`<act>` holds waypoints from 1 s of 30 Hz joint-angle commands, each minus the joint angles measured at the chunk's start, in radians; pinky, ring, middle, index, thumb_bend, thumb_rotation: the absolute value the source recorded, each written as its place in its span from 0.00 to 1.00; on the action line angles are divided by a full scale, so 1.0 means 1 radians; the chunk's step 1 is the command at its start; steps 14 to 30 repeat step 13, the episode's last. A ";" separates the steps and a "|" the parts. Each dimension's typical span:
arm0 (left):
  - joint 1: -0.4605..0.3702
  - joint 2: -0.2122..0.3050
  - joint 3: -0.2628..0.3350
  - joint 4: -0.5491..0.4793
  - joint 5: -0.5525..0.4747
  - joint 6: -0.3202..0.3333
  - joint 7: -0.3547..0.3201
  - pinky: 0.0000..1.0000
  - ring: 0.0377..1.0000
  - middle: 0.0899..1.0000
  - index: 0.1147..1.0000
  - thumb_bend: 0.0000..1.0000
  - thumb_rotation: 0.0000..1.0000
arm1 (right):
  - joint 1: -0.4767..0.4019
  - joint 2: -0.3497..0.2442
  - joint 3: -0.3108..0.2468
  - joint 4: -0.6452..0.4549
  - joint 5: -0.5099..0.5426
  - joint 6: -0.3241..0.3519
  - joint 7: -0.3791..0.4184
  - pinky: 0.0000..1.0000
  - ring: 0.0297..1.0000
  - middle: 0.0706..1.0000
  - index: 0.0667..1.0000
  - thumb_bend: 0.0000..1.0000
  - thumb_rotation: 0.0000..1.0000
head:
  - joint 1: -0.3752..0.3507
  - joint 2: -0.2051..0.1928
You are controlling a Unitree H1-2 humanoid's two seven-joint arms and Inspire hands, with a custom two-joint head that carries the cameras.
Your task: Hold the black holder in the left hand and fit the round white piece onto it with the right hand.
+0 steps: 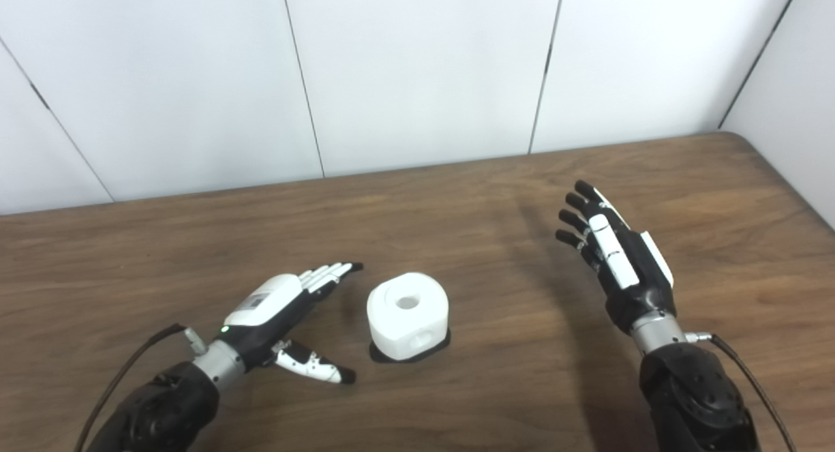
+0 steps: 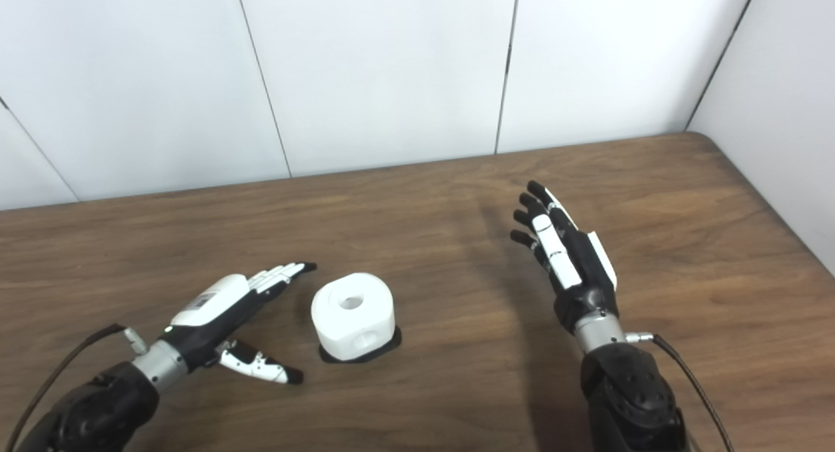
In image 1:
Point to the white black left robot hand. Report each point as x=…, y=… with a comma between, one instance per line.
x=267, y=302

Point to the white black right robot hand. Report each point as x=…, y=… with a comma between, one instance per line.
x=636, y=276

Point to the round white piece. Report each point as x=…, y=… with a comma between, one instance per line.
x=391, y=331

